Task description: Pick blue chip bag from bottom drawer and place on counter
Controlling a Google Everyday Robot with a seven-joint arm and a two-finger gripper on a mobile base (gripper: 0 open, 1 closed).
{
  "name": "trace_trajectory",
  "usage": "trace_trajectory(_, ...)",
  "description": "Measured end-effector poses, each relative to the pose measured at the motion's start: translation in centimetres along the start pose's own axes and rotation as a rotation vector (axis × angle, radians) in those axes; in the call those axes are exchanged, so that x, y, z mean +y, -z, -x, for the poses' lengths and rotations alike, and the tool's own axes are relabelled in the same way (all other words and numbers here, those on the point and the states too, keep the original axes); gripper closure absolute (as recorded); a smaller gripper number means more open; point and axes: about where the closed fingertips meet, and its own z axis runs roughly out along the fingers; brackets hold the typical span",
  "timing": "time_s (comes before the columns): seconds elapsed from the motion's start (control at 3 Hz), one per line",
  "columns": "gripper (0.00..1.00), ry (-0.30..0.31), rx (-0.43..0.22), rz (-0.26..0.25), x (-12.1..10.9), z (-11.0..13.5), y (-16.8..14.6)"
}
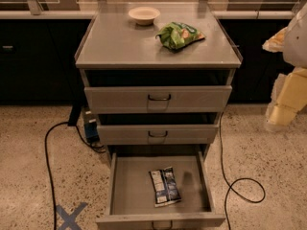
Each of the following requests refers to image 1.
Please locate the green chip bag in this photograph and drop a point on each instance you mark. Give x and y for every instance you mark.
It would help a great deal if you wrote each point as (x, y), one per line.
(177, 35)

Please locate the dark base counter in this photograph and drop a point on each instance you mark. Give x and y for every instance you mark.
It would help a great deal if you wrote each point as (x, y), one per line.
(37, 63)

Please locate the middle grey drawer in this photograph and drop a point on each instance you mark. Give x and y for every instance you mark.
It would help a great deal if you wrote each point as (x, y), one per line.
(157, 134)

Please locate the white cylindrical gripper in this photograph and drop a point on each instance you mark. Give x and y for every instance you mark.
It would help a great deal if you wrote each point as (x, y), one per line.
(296, 45)

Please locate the bottom grey drawer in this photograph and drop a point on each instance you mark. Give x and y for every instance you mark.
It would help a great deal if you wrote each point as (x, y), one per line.
(130, 203)

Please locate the top grey drawer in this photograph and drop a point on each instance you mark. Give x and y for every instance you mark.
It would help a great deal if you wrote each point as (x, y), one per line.
(157, 99)

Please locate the white paper bowl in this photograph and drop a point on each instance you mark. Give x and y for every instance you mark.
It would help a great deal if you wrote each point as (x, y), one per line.
(144, 16)

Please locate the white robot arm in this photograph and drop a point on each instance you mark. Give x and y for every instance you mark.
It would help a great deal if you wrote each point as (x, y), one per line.
(295, 42)

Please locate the grey drawer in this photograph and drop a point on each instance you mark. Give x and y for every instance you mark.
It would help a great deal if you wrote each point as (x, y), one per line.
(157, 134)
(130, 203)
(157, 99)

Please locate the blue chip bag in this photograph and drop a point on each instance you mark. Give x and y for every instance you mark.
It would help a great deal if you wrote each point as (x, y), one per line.
(165, 187)

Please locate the blue tape cross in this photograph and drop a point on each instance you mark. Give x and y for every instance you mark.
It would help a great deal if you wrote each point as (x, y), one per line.
(69, 220)

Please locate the blue power box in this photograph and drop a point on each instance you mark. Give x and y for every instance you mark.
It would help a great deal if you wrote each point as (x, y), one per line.
(90, 126)

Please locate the grey drawer cabinet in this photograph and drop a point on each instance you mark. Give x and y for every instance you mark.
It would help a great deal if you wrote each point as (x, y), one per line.
(117, 52)

